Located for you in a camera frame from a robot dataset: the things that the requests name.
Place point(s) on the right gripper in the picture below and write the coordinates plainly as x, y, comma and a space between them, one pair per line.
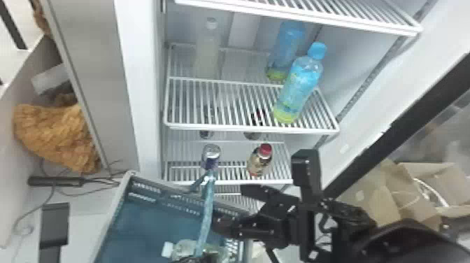
281, 224

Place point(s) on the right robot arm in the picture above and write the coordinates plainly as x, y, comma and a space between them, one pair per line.
404, 244

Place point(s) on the brown bottle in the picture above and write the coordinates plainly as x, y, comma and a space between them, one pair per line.
259, 161

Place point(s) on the blue can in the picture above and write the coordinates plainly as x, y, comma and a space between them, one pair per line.
211, 156

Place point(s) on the clear bottle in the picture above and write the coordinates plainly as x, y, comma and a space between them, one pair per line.
181, 251
207, 51

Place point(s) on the blue basket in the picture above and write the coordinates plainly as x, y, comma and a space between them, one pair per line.
147, 227

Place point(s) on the blue bottle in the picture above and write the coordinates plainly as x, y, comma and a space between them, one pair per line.
299, 86
286, 46

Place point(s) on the cardboard box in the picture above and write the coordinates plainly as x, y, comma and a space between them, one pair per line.
400, 194

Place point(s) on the white fridge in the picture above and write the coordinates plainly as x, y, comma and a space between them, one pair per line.
139, 91

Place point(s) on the fridge door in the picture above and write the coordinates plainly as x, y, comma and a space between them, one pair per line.
404, 125

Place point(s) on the beige towel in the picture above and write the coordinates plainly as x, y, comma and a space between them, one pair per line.
55, 136

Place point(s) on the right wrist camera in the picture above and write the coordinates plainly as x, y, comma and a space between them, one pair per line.
305, 169

